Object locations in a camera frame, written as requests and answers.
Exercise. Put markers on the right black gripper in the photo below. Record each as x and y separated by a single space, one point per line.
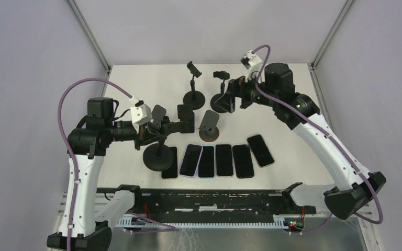
238 87

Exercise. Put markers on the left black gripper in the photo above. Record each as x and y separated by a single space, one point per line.
148 133

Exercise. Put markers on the wooden base phone stand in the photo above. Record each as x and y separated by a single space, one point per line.
158 113

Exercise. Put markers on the black round clamp stand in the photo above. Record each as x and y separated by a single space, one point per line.
194 98

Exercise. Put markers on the black folding phone stand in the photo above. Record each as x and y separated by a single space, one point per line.
186 112

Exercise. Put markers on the cream cased phone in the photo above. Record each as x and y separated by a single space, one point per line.
172 171

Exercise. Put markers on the lilac cased phone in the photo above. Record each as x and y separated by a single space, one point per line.
190 160

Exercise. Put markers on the white cased phone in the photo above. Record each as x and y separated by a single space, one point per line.
224 160

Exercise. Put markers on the dark phone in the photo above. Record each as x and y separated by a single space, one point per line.
243 161

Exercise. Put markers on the light blue cased phone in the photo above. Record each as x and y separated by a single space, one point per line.
206 165

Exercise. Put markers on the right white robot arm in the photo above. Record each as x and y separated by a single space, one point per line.
354 185

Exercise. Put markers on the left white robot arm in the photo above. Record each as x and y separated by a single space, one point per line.
82 227

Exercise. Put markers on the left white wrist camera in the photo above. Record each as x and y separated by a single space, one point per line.
141 113

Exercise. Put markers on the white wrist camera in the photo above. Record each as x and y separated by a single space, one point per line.
253 65
141 113

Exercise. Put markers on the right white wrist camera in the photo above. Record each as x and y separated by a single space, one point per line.
253 65

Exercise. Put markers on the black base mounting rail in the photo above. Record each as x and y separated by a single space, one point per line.
215 205

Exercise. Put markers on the aluminium frame post left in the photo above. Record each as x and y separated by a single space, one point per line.
85 28

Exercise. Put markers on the aluminium frame post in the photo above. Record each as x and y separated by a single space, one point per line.
347 6
85 28

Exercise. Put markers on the white slotted cable duct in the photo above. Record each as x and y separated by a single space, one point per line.
131 222

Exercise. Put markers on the aluminium frame post right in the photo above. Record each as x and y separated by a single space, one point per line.
347 6

